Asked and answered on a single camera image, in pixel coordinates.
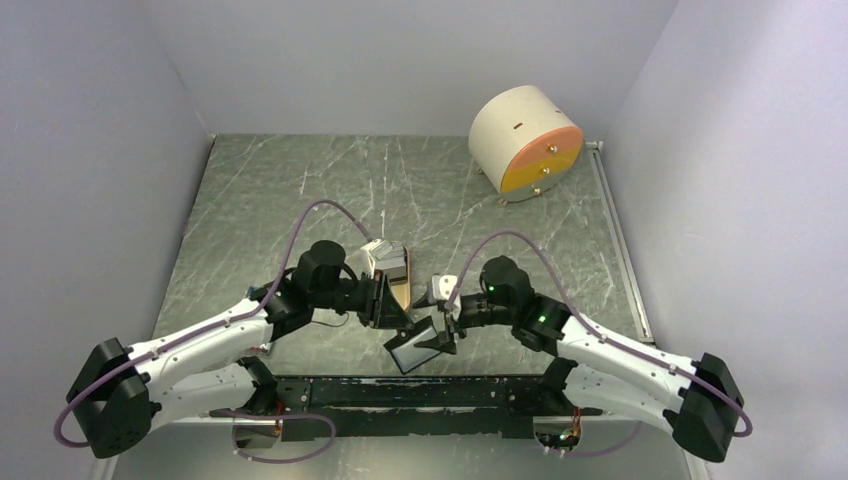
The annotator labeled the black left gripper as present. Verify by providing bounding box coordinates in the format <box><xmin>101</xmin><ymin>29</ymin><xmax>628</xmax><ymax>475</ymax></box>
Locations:
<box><xmin>312</xmin><ymin>267</ymin><xmax>414</xmax><ymax>329</ymax></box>

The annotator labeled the black leather card holder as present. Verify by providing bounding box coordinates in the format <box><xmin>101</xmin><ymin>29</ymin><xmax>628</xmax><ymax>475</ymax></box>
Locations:
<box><xmin>383</xmin><ymin>316</ymin><xmax>441</xmax><ymax>375</ymax></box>

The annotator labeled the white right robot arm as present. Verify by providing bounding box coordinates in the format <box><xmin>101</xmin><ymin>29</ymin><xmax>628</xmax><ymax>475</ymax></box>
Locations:
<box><xmin>411</xmin><ymin>256</ymin><xmax>744</xmax><ymax>463</ymax></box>

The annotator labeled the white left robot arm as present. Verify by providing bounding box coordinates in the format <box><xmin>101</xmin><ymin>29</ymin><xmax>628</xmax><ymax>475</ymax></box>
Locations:
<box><xmin>66</xmin><ymin>239</ymin><xmax>412</xmax><ymax>459</ymax></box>

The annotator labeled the stack of cards in tray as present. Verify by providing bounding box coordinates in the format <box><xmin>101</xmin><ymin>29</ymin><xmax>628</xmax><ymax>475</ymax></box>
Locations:
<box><xmin>375</xmin><ymin>240</ymin><xmax>409</xmax><ymax>282</ymax></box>

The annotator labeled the beige oval tray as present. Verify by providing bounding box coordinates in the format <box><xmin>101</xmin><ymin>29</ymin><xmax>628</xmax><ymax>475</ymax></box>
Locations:
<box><xmin>390</xmin><ymin>242</ymin><xmax>411</xmax><ymax>311</ymax></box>

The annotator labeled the cream round drawer cabinet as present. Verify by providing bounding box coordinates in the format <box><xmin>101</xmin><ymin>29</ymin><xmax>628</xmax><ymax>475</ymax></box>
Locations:
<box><xmin>468</xmin><ymin>85</ymin><xmax>584</xmax><ymax>205</ymax></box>

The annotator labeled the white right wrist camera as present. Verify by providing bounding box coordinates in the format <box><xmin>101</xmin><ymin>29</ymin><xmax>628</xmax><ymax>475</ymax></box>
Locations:
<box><xmin>428</xmin><ymin>275</ymin><xmax>458</xmax><ymax>304</ymax></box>

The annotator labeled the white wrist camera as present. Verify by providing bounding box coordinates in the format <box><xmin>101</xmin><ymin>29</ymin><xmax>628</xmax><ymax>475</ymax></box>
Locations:
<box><xmin>428</xmin><ymin>275</ymin><xmax>458</xmax><ymax>304</ymax></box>
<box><xmin>356</xmin><ymin>239</ymin><xmax>392</xmax><ymax>277</ymax></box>

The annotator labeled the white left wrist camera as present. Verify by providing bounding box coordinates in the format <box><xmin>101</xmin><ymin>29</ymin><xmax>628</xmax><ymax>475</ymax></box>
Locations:
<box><xmin>356</xmin><ymin>239</ymin><xmax>392</xmax><ymax>277</ymax></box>

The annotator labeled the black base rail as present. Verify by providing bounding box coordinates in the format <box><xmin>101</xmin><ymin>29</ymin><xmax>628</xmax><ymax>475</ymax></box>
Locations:
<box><xmin>242</xmin><ymin>375</ymin><xmax>574</xmax><ymax>439</ymax></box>

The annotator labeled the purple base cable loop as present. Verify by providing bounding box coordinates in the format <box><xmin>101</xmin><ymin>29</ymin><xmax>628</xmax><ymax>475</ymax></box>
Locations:
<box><xmin>230</xmin><ymin>411</ymin><xmax>337</xmax><ymax>465</ymax></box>

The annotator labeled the aluminium side rail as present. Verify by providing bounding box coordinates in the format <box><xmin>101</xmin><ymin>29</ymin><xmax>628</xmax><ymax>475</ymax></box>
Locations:
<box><xmin>584</xmin><ymin>141</ymin><xmax>656</xmax><ymax>346</ymax></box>

